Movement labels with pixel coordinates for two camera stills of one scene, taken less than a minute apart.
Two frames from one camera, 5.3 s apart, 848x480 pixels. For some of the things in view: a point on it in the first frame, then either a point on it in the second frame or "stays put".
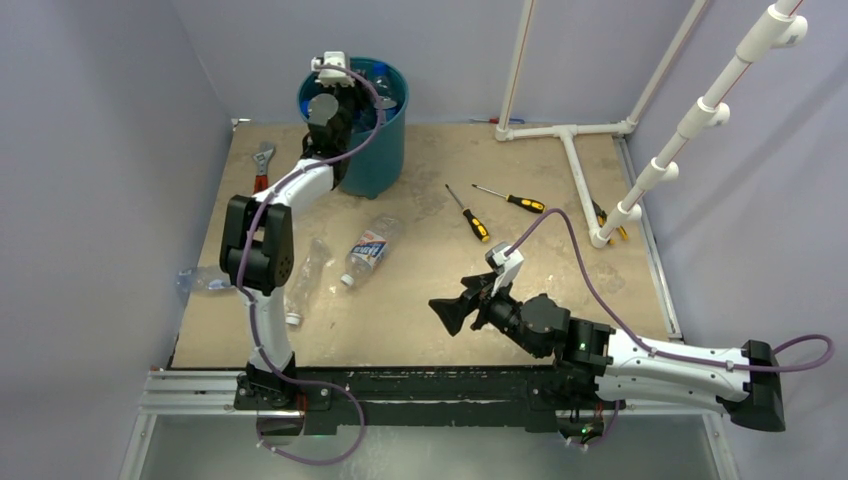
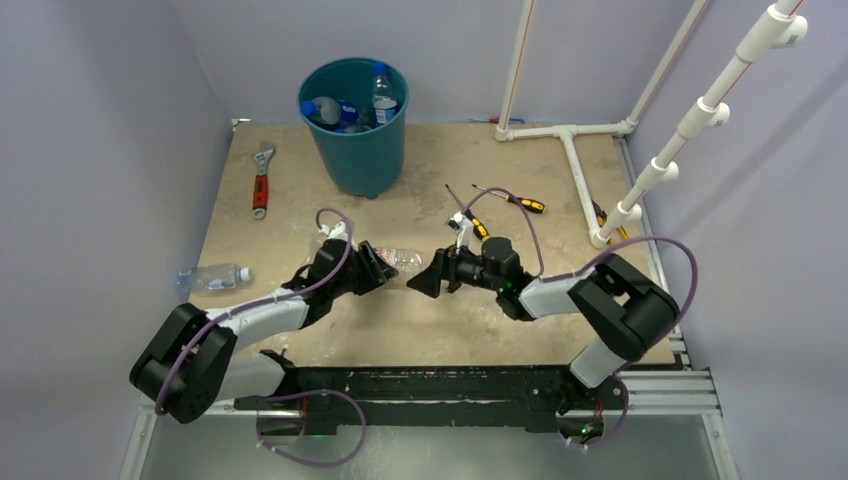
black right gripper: x=452 y=312 -> x=444 y=265
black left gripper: x=358 y=93 -> x=376 y=272
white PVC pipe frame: x=786 y=24 stays put
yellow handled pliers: x=602 y=218 stays put
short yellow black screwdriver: x=476 y=225 stays put
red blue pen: x=495 y=120 stays put
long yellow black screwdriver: x=526 y=203 stays put
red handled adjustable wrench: x=262 y=161 stays put
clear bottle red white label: x=371 y=248 -> x=407 y=262
